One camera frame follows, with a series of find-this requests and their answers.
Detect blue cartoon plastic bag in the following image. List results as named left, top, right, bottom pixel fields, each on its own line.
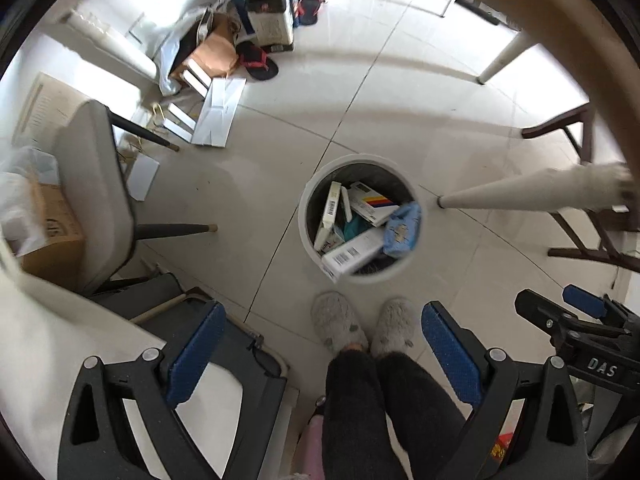
left=383, top=202, right=422, bottom=259

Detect long white toothpaste box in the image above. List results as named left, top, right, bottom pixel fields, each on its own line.
left=321, top=228, right=384, bottom=283

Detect white round trash bin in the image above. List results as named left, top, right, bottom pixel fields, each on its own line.
left=297, top=154, right=424, bottom=284

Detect dark wooden chair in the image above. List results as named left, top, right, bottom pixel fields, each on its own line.
left=521, top=103, right=639, bottom=272

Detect right grey fuzzy slipper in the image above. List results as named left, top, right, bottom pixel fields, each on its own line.
left=370, top=298, right=418, bottom=359

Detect grey fuzzy slipper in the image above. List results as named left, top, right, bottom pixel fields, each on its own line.
left=310, top=292, right=369, bottom=354
left=370, top=298, right=418, bottom=359

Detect white table leg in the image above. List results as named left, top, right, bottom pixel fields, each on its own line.
left=437, top=162, right=636, bottom=212

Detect black trouser legs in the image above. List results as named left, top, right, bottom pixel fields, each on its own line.
left=322, top=350, right=465, bottom=479

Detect left grey fuzzy slipper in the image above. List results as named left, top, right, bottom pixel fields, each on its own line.
left=310, top=292, right=369, bottom=354

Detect brown cardboard box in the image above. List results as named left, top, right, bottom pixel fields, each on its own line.
left=20, top=181, right=85, bottom=290

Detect green and teal snack bag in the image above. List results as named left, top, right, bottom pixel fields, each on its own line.
left=343, top=214, right=372, bottom=242

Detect white box with colour stripes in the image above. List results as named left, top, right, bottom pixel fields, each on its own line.
left=348, top=182, right=399, bottom=228

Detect white green flat medicine box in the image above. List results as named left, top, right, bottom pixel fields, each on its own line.
left=314, top=181, right=352, bottom=252

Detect grey upholstered chair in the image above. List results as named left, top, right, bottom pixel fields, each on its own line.
left=52, top=100, right=218, bottom=296

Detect white flat paper sheet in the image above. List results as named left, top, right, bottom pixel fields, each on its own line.
left=191, top=78, right=246, bottom=148

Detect black red flip-flop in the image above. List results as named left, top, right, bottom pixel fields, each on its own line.
left=235, top=41, right=279, bottom=81

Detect brown paper bag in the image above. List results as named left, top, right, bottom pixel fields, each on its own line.
left=169, top=13, right=239, bottom=80

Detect white printed carton box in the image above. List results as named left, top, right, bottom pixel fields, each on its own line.
left=245, top=0, right=294, bottom=52

